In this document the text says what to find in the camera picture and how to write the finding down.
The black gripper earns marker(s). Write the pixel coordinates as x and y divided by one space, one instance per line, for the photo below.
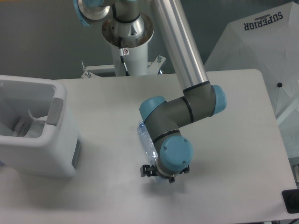
170 175

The clear plastic water bottle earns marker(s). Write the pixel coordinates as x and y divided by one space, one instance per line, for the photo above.
148 147

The white plastic packaging bag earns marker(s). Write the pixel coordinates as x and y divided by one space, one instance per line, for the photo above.
37 126

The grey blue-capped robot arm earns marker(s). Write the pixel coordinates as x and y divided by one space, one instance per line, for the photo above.
163 119

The white trash can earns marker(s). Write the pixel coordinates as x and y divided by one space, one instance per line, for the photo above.
55 152

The paper trash in bin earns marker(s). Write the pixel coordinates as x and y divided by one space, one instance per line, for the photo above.
22 127

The black device at table corner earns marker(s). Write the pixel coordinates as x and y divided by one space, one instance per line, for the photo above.
291 200

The white superior umbrella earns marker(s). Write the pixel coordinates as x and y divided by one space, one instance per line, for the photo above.
267 41

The white metal base frame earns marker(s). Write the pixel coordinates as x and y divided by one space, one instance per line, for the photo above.
124 69

